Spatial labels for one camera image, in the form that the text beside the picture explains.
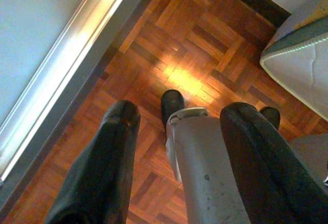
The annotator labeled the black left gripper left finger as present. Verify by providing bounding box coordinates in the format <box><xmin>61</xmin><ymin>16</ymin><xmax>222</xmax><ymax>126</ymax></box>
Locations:
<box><xmin>45</xmin><ymin>100</ymin><xmax>141</xmax><ymax>224</ymax></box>

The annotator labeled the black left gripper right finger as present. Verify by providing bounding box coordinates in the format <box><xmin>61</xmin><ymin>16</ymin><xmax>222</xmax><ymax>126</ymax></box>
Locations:
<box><xmin>219</xmin><ymin>102</ymin><xmax>328</xmax><ymax>224</ymax></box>

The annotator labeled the grey robot right leg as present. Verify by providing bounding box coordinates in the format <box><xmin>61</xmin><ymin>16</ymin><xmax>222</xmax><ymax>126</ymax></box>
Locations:
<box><xmin>289</xmin><ymin>134</ymin><xmax>328</xmax><ymax>184</ymax></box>

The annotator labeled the grey robot leg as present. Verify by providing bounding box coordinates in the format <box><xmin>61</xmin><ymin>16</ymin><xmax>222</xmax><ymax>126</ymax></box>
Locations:
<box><xmin>289</xmin><ymin>134</ymin><xmax>328</xmax><ymax>184</ymax></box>
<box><xmin>165</xmin><ymin>107</ymin><xmax>251</xmax><ymax>224</ymax></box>

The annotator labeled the black robot right foot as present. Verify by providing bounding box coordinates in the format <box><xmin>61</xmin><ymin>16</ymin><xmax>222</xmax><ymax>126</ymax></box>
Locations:
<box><xmin>259</xmin><ymin>107</ymin><xmax>281</xmax><ymax>130</ymax></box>

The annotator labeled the black robot foot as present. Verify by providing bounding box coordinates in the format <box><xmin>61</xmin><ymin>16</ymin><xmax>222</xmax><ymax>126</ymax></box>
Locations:
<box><xmin>259</xmin><ymin>107</ymin><xmax>281</xmax><ymax>130</ymax></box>
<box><xmin>160</xmin><ymin>89</ymin><xmax>186</xmax><ymax>132</ymax></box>

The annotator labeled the grey robot left leg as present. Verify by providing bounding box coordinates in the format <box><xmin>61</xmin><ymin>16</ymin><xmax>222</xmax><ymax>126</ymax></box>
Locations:
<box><xmin>165</xmin><ymin>107</ymin><xmax>251</xmax><ymax>224</ymax></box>

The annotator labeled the black robot left foot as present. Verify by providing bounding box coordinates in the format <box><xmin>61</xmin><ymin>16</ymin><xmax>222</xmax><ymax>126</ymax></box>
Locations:
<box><xmin>160</xmin><ymin>89</ymin><xmax>186</xmax><ymax>132</ymax></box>

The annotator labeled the white quilted mattress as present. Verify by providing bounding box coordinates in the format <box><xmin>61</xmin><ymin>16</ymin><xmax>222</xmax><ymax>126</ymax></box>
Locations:
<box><xmin>259</xmin><ymin>11</ymin><xmax>328</xmax><ymax>123</ymax></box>

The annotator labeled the aluminium framed glass door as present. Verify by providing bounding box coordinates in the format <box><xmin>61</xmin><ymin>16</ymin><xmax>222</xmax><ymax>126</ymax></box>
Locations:
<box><xmin>0</xmin><ymin>0</ymin><xmax>166</xmax><ymax>219</ymax></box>

